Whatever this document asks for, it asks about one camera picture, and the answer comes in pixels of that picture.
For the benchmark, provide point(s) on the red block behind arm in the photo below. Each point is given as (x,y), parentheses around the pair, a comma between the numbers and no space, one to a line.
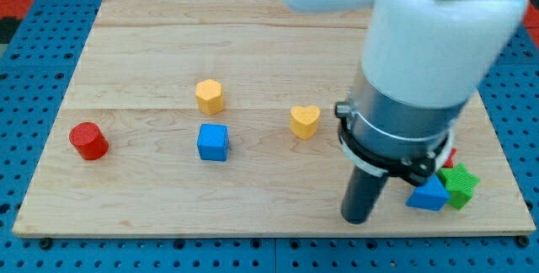
(450,161)

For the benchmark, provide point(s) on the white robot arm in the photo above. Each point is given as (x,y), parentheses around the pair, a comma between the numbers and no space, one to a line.
(420,64)

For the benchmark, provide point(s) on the blue cube block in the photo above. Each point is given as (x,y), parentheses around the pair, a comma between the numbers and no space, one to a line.
(213,142)

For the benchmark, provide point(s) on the yellow heart block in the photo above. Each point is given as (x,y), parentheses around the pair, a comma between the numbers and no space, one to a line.
(304,121)

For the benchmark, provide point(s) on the yellow hexagon block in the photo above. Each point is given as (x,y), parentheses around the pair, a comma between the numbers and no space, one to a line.
(209,96)

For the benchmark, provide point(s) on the wooden board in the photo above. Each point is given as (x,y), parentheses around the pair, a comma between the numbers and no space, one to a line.
(136,80)

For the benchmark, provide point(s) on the black cylindrical pointer tool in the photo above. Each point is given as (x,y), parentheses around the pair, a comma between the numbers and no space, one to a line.
(361,195)

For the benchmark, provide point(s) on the blue triangle block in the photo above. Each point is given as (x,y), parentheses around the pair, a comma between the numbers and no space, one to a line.
(431,196)

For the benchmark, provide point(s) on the red cylinder block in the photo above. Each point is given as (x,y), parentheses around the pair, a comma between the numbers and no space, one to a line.
(89,141)

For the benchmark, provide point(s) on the green star block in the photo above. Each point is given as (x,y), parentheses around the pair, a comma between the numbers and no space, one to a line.
(459,183)

